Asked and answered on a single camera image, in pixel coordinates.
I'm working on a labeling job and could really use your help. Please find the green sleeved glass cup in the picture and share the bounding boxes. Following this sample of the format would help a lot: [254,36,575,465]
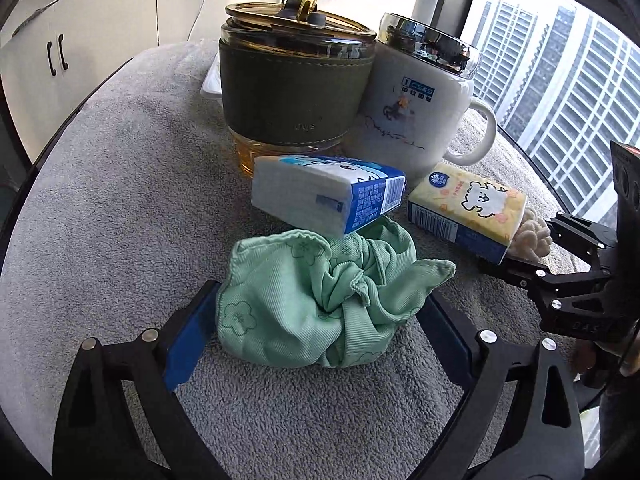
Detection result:
[218,0,376,174]

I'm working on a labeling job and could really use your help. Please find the chrome mug lid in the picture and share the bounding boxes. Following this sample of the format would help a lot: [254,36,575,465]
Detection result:
[378,13,482,80]

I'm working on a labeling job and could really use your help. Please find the white ceramic mug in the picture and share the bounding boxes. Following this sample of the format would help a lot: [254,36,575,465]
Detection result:
[342,41,497,188]

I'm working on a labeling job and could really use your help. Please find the cream knotted rope toy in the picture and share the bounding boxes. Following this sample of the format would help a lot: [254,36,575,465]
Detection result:
[508,208,553,263]

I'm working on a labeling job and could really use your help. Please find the grey towel table cover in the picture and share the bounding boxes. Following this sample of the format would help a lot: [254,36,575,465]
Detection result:
[0,39,591,480]

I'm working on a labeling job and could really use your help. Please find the right hand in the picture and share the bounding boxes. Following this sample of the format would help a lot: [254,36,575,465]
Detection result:
[570,339,616,388]

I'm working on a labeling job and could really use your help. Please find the blue tissue pack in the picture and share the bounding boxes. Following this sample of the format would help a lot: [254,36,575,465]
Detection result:
[250,155,407,238]

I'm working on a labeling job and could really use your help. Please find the white lower cabinet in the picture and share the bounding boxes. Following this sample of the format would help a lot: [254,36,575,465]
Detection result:
[1,0,279,162]

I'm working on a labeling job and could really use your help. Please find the green flower cloth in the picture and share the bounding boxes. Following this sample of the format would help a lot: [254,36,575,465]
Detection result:
[216,217,456,368]

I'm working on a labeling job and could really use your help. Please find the yellow bear tissue pack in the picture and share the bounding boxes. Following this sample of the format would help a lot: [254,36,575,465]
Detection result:
[408,162,527,264]

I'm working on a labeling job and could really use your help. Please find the white plastic tray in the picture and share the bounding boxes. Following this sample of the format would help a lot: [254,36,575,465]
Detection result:
[201,54,222,105]

